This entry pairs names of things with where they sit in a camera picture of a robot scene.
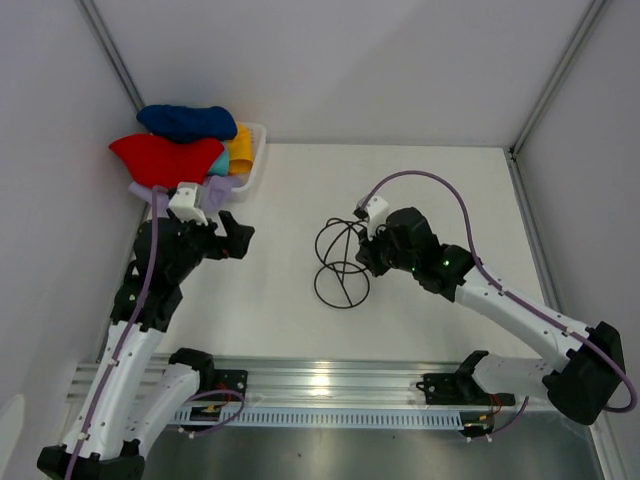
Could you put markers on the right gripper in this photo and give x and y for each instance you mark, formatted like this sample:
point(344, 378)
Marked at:
point(367, 253)

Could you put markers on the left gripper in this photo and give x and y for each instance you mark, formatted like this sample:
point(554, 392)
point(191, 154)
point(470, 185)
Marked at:
point(238, 235)

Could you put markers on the black wire hat stand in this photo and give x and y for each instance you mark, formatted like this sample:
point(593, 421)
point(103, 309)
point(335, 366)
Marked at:
point(342, 267)

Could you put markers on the lavender hat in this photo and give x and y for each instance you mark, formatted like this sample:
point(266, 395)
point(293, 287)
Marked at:
point(216, 192)

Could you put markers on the teal hat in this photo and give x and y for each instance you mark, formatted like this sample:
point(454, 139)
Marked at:
point(220, 167)

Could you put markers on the red hat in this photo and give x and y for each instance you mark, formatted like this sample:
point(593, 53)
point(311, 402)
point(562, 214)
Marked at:
point(156, 161)

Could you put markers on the blue hat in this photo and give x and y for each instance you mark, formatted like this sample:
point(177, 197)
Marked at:
point(182, 124)

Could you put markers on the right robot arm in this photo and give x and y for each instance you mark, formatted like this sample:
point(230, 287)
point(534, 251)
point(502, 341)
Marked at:
point(578, 367)

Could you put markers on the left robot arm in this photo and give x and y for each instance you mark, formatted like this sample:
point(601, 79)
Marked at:
point(113, 432)

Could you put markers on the yellow hat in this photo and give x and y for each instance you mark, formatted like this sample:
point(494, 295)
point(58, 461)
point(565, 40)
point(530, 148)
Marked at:
point(240, 151)

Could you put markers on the white plastic basket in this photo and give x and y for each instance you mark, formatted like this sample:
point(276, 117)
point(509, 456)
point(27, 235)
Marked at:
point(251, 179)

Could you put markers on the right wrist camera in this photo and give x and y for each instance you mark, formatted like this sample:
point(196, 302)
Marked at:
point(373, 212)

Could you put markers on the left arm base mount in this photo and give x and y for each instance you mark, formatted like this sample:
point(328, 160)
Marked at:
point(228, 383)

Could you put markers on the aluminium mounting rail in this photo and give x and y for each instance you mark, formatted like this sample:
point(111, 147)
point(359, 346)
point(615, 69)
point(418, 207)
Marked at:
point(350, 384)

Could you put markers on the right corner frame profile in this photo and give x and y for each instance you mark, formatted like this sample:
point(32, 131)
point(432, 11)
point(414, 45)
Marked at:
point(570, 54)

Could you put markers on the corner frame profile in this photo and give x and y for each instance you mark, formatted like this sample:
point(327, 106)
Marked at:
point(570, 54)
point(101, 32)

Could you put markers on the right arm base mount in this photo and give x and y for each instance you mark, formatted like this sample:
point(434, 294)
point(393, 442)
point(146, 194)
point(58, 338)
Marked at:
point(450, 389)

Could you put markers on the white slotted cable duct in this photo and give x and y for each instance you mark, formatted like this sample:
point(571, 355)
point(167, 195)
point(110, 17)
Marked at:
point(404, 419)

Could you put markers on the left corner frame profile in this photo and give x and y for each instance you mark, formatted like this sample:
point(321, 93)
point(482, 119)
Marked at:
point(101, 32)

